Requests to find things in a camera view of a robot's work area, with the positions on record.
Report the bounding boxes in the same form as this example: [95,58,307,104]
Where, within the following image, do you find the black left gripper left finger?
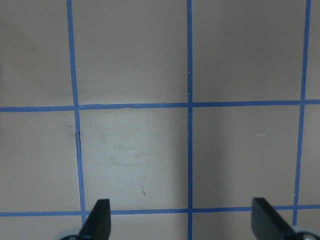
[77,199,111,240]

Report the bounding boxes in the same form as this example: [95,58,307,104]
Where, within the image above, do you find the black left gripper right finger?
[251,197,295,240]

